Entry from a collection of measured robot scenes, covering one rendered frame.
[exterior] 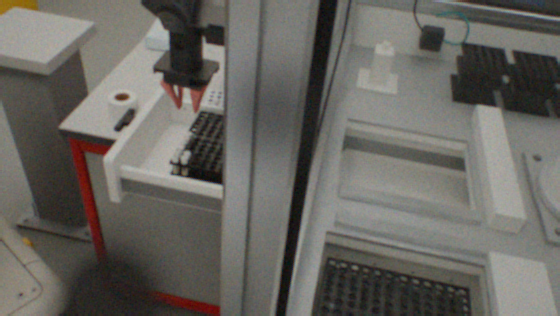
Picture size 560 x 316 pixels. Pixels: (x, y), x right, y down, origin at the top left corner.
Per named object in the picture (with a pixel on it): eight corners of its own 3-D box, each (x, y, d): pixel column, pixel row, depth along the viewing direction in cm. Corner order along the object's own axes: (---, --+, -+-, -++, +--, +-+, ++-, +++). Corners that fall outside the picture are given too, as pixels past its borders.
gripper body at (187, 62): (167, 58, 92) (165, 21, 87) (220, 70, 91) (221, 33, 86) (152, 76, 87) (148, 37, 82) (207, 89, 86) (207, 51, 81)
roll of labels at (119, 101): (103, 111, 126) (100, 97, 123) (124, 99, 131) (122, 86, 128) (123, 121, 123) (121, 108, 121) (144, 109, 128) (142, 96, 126)
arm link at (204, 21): (169, -40, 75) (154, 10, 72) (244, -27, 74) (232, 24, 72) (185, 4, 86) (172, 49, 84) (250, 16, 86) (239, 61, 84)
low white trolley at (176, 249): (102, 307, 168) (57, 126, 120) (172, 185, 216) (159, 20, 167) (270, 347, 163) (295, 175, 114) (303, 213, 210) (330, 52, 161)
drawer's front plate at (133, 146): (110, 202, 95) (102, 158, 88) (168, 117, 117) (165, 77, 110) (119, 204, 95) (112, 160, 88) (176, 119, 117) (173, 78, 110)
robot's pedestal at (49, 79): (16, 226, 191) (-53, 45, 142) (59, 175, 214) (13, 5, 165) (90, 242, 188) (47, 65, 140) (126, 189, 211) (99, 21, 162)
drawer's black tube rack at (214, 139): (171, 186, 97) (169, 161, 93) (200, 134, 110) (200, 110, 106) (282, 210, 95) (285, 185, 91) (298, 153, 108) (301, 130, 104)
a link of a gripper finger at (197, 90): (179, 96, 97) (177, 54, 91) (214, 104, 96) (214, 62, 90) (164, 116, 92) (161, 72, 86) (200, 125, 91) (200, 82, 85)
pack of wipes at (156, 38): (176, 53, 151) (175, 40, 149) (145, 49, 151) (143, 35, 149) (187, 31, 163) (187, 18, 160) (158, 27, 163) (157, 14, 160)
